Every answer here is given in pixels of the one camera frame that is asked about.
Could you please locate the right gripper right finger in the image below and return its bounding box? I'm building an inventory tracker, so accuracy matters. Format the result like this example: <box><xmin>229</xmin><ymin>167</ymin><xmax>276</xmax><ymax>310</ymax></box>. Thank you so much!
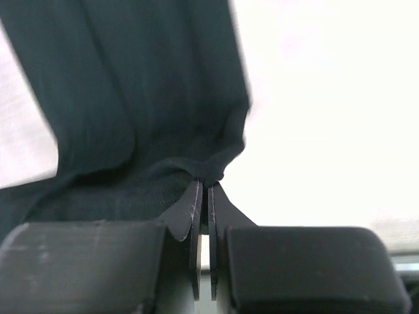
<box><xmin>207</xmin><ymin>184</ymin><xmax>411</xmax><ymax>313</ymax></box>

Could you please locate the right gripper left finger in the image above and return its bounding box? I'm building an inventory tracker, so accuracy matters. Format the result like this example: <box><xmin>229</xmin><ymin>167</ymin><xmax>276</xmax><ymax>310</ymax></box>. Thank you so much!
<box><xmin>1</xmin><ymin>181</ymin><xmax>203</xmax><ymax>313</ymax></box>

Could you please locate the black t shirt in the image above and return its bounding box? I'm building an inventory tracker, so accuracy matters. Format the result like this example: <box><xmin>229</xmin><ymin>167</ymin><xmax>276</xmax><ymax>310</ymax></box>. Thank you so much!
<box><xmin>1</xmin><ymin>1</ymin><xmax>249</xmax><ymax>235</ymax></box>

